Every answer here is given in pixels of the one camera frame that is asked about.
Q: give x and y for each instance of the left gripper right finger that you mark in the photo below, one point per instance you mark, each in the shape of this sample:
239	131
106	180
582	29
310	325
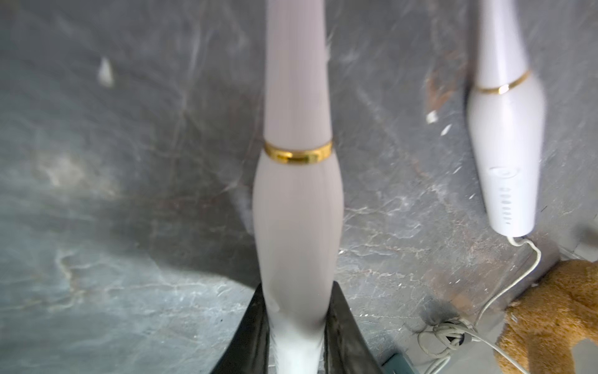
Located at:
345	349

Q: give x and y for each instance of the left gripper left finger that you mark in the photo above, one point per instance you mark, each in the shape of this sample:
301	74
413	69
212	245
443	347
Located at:
248	351

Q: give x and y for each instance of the teal charger plug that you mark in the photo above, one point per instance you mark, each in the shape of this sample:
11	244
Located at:
398	364

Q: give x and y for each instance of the white electric toothbrush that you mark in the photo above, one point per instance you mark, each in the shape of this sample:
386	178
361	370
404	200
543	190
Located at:
298	199
506	115

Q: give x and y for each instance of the brown teddy bear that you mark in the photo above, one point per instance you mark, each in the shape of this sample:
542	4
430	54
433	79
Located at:
547	321

